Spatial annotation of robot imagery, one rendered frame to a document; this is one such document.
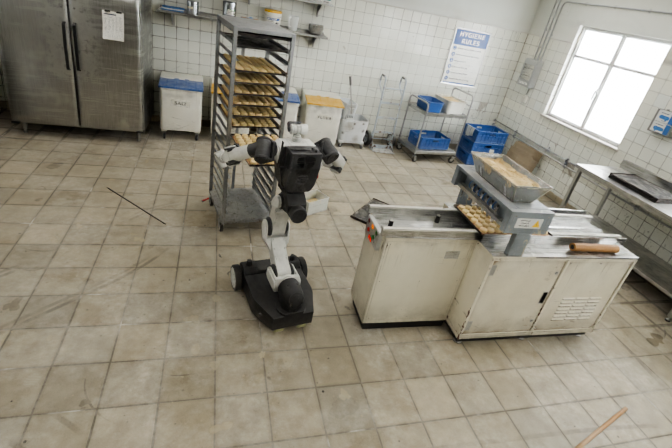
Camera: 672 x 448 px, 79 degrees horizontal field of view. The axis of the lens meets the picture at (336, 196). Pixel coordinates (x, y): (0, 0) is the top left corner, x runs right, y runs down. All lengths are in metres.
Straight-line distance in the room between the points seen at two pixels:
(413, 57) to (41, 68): 4.94
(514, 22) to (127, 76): 5.77
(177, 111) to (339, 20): 2.62
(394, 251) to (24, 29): 4.55
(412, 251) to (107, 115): 4.15
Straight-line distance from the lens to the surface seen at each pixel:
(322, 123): 6.01
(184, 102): 5.80
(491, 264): 2.93
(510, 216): 2.76
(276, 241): 3.08
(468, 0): 7.19
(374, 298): 2.98
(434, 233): 2.82
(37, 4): 5.63
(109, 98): 5.66
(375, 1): 6.57
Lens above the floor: 2.19
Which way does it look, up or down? 27 degrees down
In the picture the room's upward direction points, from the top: 12 degrees clockwise
